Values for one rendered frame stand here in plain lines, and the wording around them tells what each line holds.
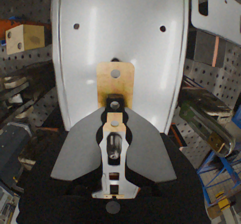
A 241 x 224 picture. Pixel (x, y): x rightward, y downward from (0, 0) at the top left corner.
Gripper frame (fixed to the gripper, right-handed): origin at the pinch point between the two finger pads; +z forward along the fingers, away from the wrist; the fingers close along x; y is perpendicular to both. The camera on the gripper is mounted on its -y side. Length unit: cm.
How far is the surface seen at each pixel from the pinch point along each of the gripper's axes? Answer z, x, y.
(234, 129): 107, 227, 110
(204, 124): 3.2, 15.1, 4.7
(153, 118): 8.6, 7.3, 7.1
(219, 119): 4.2, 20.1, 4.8
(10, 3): 39, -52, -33
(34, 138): 9.3, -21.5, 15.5
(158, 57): 8.8, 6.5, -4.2
